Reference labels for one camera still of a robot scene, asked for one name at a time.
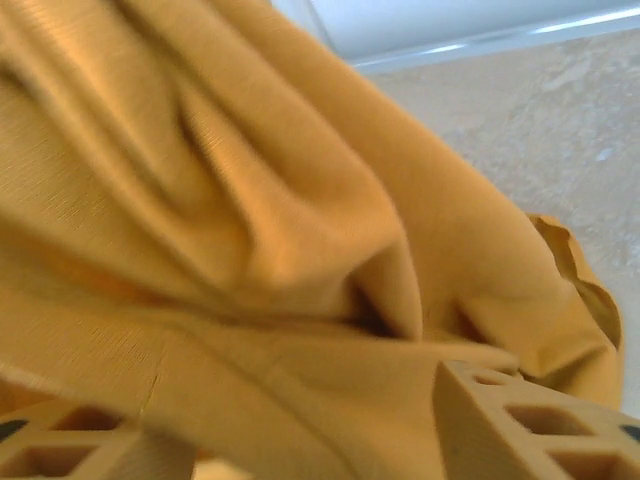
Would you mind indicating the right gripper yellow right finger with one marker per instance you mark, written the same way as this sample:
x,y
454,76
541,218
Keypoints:
x,y
500,425

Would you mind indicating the aluminium table edge frame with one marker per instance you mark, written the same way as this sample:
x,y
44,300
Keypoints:
x,y
500,47

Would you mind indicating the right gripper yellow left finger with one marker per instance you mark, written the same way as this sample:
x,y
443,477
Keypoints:
x,y
75,450

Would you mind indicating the yellow t-shirt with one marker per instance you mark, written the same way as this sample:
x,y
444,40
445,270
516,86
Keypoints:
x,y
250,200

